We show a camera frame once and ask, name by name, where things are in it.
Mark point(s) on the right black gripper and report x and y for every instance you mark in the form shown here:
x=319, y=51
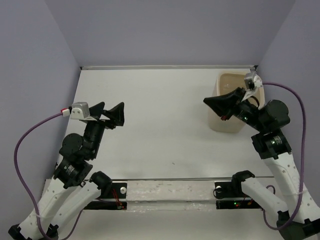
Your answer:
x=224, y=103

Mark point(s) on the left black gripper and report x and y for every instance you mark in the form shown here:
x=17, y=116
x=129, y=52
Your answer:
x=117, y=113

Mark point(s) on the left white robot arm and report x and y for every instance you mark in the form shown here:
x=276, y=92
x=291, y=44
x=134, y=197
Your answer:
x=72, y=186

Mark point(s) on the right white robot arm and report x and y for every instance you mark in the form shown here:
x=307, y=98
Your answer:
x=298, y=216

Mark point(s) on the beige plastic bin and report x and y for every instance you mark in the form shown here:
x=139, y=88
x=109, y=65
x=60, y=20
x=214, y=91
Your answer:
x=227, y=82

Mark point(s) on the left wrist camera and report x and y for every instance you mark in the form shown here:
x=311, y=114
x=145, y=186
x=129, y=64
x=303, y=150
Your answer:
x=78, y=111

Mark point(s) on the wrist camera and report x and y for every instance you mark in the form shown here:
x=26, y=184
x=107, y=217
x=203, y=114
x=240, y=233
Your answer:
x=78, y=111
x=252, y=83

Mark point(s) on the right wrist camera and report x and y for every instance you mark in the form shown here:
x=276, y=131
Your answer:
x=252, y=83

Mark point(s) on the metal table rail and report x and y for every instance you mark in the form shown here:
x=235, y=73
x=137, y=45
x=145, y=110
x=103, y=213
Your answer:
x=161, y=67

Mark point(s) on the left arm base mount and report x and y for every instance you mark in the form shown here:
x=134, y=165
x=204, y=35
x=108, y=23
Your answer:
x=113, y=200

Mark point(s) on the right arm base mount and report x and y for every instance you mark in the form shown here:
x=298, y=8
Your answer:
x=227, y=198

